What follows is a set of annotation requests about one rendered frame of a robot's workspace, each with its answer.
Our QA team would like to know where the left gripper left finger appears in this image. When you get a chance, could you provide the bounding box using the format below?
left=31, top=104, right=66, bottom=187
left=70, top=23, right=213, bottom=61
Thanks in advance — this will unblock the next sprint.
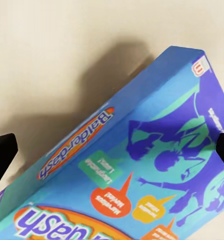
left=0, top=133, right=18, bottom=180

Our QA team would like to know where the board game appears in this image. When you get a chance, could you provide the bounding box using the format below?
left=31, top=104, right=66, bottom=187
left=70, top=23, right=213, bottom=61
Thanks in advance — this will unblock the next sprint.
left=0, top=45, right=224, bottom=240

